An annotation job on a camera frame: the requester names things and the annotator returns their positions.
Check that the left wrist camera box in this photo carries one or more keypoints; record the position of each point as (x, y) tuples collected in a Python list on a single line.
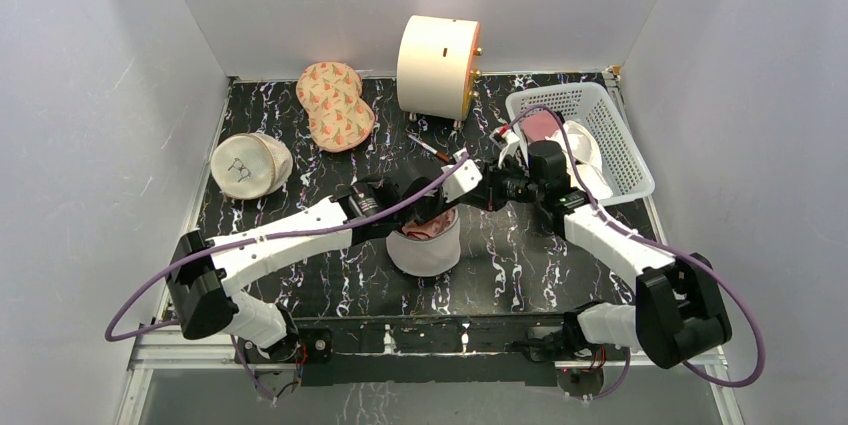
[(461, 182)]

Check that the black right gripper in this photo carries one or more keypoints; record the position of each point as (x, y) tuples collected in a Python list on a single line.
[(502, 175)]

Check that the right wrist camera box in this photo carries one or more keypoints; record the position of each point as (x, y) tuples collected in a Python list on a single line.
[(506, 141)]

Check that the brown and white pen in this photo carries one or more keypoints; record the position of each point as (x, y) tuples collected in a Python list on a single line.
[(430, 149)]

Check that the white plastic mesh basket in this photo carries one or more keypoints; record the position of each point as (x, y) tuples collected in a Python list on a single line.
[(618, 172)]

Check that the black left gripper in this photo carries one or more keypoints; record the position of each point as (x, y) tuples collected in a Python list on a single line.
[(439, 205)]

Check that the pink bra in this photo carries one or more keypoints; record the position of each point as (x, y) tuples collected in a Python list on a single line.
[(539, 126), (430, 229)]

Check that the cream mesh laundry bag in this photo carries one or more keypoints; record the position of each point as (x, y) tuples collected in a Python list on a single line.
[(248, 166)]

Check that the white bra in basket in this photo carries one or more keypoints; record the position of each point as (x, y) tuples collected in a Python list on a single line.
[(588, 159)]

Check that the white mesh laundry bag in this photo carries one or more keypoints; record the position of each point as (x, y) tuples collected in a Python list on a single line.
[(425, 258)]

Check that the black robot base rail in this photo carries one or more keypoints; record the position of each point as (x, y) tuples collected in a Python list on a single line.
[(424, 346)]

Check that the pink bra in basket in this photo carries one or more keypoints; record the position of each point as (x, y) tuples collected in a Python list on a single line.
[(539, 126)]

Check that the white cylindrical drum appliance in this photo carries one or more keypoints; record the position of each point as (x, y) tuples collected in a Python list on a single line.
[(435, 66)]

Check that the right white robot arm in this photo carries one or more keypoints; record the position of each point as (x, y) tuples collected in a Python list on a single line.
[(678, 311)]

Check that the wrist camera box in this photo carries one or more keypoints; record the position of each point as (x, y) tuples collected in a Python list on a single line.
[(506, 141), (461, 182)]

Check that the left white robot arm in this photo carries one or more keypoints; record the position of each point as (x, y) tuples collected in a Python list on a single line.
[(208, 278)]

